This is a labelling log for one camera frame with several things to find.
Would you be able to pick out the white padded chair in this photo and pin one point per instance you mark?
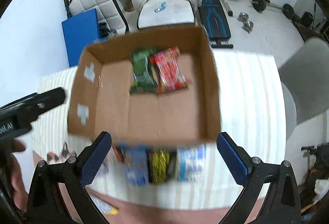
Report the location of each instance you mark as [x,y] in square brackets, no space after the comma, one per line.
[176,12]

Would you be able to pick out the left hand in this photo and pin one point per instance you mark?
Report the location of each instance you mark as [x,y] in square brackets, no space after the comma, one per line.
[17,190]

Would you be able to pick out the black blue weight bench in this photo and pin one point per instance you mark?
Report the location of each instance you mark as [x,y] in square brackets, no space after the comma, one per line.
[215,23]

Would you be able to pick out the blue cat tissue pack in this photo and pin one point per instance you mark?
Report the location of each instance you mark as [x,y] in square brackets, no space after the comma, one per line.
[136,161]

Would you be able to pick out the yellow banana pouch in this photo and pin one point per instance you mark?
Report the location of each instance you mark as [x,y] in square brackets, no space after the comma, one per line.
[104,207]

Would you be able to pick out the striped cat tablecloth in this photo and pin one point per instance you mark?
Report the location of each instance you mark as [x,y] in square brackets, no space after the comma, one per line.
[252,113]

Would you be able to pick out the open cardboard box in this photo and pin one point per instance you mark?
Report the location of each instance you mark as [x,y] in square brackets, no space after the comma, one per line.
[100,99]

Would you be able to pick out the white folding chair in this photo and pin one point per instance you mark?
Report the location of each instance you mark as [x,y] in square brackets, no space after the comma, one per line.
[107,11]

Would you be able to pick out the red snack packet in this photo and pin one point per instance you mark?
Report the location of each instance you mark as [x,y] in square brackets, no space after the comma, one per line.
[170,75]

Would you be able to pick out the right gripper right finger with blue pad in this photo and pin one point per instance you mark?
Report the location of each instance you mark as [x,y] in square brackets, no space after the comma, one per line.
[281,203]

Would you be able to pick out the cream blue tissue pack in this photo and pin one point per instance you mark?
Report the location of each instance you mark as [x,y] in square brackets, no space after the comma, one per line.
[190,163]

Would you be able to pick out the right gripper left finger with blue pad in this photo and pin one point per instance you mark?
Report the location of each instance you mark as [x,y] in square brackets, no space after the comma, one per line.
[45,200]

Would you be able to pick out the black shoe shine wipes pack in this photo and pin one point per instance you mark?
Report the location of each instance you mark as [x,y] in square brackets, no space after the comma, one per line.
[161,165]

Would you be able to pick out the floor barbell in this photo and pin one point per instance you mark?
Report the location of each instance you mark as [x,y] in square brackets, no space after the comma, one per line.
[287,10]

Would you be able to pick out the blue packet on chair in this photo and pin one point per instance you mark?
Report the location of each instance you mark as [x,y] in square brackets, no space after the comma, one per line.
[160,8]

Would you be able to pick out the blue mat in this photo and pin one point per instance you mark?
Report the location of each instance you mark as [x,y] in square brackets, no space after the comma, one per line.
[80,31]

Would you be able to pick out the grey office chair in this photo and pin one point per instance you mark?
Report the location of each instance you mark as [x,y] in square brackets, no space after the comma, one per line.
[304,78]

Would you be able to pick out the green snack packet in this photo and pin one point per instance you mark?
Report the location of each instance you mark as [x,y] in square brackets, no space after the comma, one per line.
[143,80]

